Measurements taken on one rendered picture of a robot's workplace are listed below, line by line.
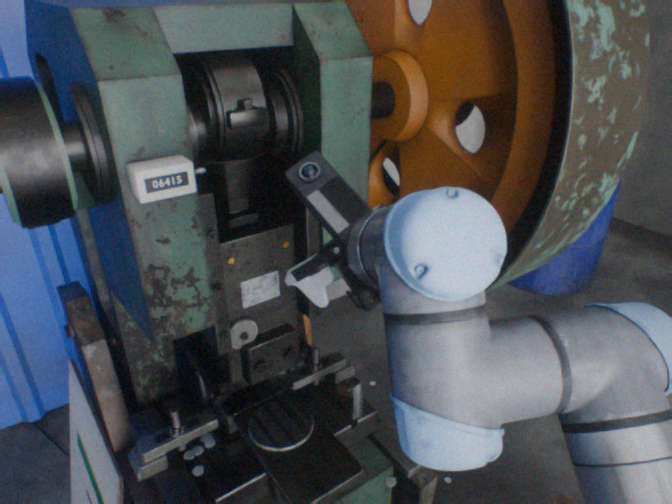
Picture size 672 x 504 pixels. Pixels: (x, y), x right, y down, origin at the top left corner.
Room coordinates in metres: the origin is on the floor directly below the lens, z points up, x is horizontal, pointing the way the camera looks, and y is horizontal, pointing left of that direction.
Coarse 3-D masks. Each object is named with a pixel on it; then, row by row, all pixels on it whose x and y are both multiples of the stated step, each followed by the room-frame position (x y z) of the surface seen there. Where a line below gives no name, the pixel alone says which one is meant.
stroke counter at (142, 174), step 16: (160, 160) 0.61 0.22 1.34; (176, 160) 0.61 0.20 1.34; (128, 176) 0.59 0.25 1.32; (144, 176) 0.57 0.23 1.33; (160, 176) 0.58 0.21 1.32; (176, 176) 0.59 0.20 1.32; (192, 176) 0.60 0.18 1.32; (144, 192) 0.57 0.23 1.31; (160, 192) 0.58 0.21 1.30; (176, 192) 0.59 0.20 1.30
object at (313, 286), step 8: (312, 256) 0.51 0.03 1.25; (288, 272) 0.52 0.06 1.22; (320, 272) 0.50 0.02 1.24; (328, 272) 0.50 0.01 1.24; (288, 280) 0.53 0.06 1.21; (296, 280) 0.51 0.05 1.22; (304, 280) 0.51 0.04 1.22; (312, 280) 0.51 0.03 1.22; (320, 280) 0.50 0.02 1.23; (328, 280) 0.50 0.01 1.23; (304, 288) 0.52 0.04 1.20; (312, 288) 0.51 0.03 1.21; (320, 288) 0.50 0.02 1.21; (312, 296) 0.51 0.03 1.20; (320, 296) 0.51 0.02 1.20; (320, 304) 0.51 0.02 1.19
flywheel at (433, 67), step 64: (384, 0) 1.06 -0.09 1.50; (448, 0) 0.93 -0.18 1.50; (512, 0) 0.78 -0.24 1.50; (384, 64) 1.00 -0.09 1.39; (448, 64) 0.92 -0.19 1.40; (512, 64) 0.81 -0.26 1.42; (384, 128) 0.99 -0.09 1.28; (448, 128) 0.92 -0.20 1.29; (512, 128) 0.80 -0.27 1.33; (384, 192) 1.07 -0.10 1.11; (512, 192) 0.74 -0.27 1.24
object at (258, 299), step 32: (224, 224) 0.76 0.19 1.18; (256, 224) 0.78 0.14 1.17; (288, 224) 0.78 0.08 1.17; (224, 256) 0.71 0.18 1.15; (256, 256) 0.74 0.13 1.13; (288, 256) 0.77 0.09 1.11; (256, 288) 0.73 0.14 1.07; (288, 288) 0.77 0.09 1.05; (256, 320) 0.73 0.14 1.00; (288, 320) 0.77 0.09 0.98; (256, 352) 0.70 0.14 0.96; (288, 352) 0.72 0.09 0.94
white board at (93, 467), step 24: (72, 360) 1.13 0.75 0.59; (72, 384) 1.09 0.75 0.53; (72, 408) 1.08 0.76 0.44; (72, 432) 1.08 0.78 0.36; (96, 432) 0.88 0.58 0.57; (72, 456) 1.07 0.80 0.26; (96, 456) 0.87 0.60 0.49; (72, 480) 1.06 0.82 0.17; (96, 480) 0.86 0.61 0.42; (120, 480) 0.74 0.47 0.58
